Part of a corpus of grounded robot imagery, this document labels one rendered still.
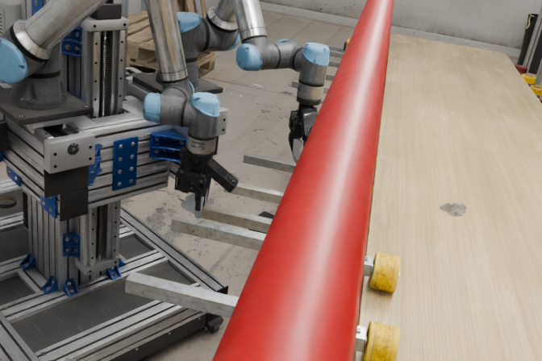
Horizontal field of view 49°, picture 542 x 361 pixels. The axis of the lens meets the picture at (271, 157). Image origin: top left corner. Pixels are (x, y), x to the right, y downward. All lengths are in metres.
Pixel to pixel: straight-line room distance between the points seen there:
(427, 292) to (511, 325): 0.19
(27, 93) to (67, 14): 0.33
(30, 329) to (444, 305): 1.43
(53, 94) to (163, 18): 0.39
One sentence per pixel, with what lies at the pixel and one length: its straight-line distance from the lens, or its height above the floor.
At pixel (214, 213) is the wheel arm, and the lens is 1.65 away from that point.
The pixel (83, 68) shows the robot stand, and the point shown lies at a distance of 1.97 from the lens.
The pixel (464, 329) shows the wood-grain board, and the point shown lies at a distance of 1.35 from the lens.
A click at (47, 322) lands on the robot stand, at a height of 0.21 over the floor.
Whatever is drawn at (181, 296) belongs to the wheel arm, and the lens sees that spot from 1.17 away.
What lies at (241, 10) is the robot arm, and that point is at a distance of 1.71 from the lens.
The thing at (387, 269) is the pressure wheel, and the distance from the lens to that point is 1.33.
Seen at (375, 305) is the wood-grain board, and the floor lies 0.90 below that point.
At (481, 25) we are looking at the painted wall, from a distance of 9.44.
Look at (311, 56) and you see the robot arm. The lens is 1.68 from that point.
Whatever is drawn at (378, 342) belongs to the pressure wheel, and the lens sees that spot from 1.13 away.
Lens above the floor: 1.67
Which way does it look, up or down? 24 degrees down
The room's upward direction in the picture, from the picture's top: 8 degrees clockwise
